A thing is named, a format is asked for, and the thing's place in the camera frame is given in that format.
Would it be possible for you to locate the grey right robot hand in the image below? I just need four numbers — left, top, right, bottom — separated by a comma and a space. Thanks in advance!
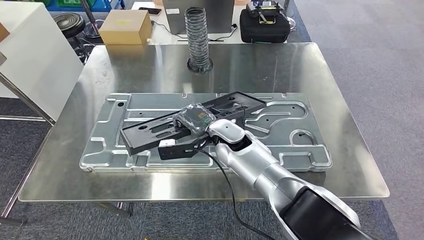
172, 103, 218, 138

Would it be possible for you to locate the black plastic plate bracket part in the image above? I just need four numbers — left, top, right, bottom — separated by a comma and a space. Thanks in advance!
119, 91, 268, 157

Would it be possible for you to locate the stainless steel workbench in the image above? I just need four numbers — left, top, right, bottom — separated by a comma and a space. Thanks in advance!
18, 42, 391, 220

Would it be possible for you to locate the white table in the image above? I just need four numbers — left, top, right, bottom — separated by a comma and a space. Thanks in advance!
130, 1, 296, 46

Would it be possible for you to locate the stamped sheet metal panel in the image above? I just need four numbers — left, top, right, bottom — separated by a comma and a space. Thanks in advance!
79, 92, 333, 174

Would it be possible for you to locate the grey metal box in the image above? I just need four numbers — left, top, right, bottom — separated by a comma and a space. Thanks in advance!
162, 0, 235, 35

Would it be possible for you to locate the black carrying case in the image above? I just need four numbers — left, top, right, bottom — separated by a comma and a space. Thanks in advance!
239, 1, 292, 44

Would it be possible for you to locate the cardboard box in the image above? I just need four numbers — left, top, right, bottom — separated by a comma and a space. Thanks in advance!
98, 9, 153, 46
0, 22, 10, 43

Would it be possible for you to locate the black smartphone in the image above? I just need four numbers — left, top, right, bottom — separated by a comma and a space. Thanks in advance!
138, 6, 163, 16

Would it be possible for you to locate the black round stool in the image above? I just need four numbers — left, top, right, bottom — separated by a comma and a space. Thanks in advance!
52, 12, 87, 64

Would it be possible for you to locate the stainless steel side table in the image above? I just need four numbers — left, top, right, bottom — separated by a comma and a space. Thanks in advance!
0, 51, 57, 228

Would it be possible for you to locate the white board panel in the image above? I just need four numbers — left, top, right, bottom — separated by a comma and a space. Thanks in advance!
0, 1, 84, 122

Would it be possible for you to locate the green plastic crate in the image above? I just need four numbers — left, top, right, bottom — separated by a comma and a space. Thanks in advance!
44, 0, 97, 9

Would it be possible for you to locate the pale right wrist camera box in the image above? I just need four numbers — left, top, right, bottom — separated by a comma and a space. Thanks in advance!
157, 139, 200, 162

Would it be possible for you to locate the corrugated metal hose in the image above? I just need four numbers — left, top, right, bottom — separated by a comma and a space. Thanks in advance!
184, 6, 214, 74

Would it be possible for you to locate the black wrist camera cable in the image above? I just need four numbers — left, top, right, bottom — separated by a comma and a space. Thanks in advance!
195, 147, 276, 240

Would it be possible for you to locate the chrome pedestal base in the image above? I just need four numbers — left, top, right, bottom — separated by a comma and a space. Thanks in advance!
80, 0, 102, 38

